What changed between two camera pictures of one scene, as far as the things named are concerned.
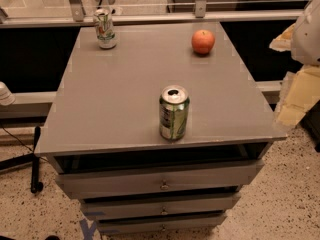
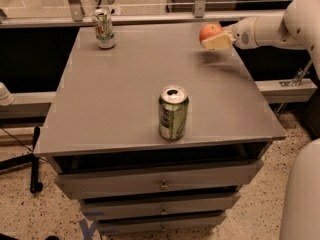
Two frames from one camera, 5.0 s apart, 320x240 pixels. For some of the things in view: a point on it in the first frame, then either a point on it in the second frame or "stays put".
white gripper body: (307, 37) to (243, 34)
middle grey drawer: (165, 205) stays put
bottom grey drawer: (165, 223) stays put
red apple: (202, 41) to (209, 30)
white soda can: (105, 28) stays put
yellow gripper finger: (300, 92) to (221, 41)
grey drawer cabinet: (102, 134) stays put
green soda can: (173, 112) stays put
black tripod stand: (36, 185) stays put
